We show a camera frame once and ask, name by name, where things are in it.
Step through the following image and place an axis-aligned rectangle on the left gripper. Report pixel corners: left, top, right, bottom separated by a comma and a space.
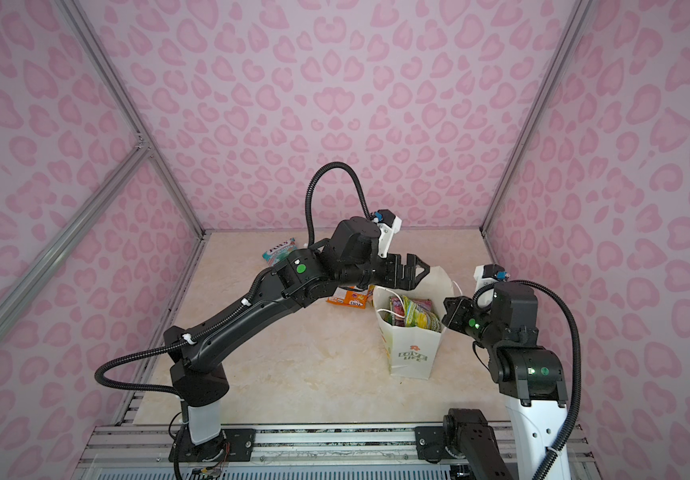
339, 250, 431, 290

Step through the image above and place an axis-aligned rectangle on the white illustrated paper bag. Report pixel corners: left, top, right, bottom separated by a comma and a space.
372, 266, 456, 380

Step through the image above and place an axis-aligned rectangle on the orange candy bag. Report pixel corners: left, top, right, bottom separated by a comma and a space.
327, 287, 373, 310

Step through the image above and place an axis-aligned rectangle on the teal Fox's candy bag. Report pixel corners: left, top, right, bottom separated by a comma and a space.
262, 238, 298, 266

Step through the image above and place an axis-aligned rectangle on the purple Fox's candy bag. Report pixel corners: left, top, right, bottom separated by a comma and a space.
389, 295, 411, 328

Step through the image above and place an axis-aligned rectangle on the lime Fox's candy bag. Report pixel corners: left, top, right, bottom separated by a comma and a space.
405, 299, 443, 333

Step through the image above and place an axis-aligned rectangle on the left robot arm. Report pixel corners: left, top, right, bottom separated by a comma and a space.
95, 161, 430, 446

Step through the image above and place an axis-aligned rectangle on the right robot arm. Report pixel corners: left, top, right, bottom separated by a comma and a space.
442, 280, 582, 479

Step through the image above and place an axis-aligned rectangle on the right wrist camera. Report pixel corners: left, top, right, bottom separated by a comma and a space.
474, 264, 509, 307

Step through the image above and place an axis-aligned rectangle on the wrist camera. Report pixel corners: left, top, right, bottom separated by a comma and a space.
373, 209, 403, 258
474, 264, 509, 307

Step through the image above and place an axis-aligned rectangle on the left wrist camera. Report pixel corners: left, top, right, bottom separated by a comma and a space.
373, 209, 403, 258

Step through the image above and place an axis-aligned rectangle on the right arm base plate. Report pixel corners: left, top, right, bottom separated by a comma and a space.
414, 426, 458, 464

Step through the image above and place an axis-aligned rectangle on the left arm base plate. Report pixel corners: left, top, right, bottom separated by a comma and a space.
168, 426, 257, 463

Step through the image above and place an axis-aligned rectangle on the aluminium mounting rail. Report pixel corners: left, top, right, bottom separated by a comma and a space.
74, 421, 604, 480

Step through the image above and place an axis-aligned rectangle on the diagonal aluminium frame bar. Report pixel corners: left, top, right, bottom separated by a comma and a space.
0, 142, 150, 343

